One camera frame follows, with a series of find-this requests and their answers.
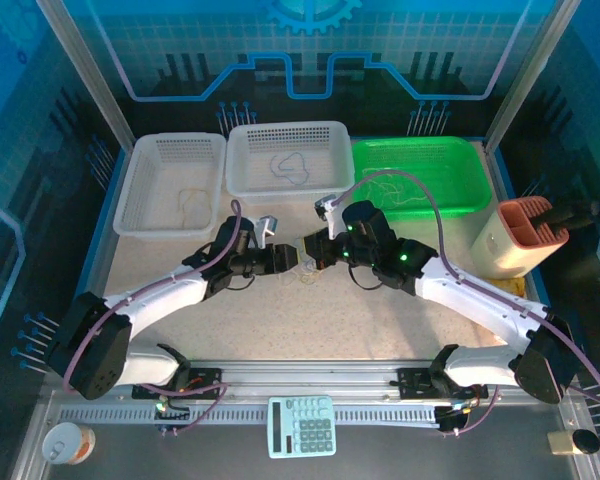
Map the thin blue cable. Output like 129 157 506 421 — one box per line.
269 153 311 187

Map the white perforated plastic basket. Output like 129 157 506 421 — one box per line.
226 120 357 206
113 132 228 238

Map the green perforated plastic basket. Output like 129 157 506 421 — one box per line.
350 135 493 221

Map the beige holder with terracotta rim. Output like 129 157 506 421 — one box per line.
469 196 570 281

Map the yellow cloth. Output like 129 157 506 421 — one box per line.
492 277 527 300

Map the pale blue calculator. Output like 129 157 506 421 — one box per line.
267 395 338 459

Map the tin can with orange label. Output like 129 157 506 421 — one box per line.
42 422 97 466

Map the small beige block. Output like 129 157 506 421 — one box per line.
547 430 576 456

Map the black cylinder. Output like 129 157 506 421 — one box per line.
572 428 600 455

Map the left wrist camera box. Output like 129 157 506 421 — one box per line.
252 215 281 250

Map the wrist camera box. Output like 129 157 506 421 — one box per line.
313 196 342 241
252 215 281 250

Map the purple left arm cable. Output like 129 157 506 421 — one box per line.
62 199 244 437

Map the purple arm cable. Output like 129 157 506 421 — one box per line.
332 169 600 437
62 199 244 437

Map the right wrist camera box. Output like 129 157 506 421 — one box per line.
313 196 342 241

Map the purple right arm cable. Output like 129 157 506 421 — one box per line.
332 169 600 437

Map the aluminium mounting rail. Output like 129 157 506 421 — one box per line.
187 359 446 401

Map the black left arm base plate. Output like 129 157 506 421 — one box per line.
187 367 223 401

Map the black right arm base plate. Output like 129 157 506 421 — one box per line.
396 367 434 401

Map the white slotted cable duct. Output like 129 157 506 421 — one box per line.
59 407 441 426

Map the black tool handle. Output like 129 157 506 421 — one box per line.
529 199 600 234

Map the aluminium frame post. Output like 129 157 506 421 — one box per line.
483 0 581 154
35 0 134 149

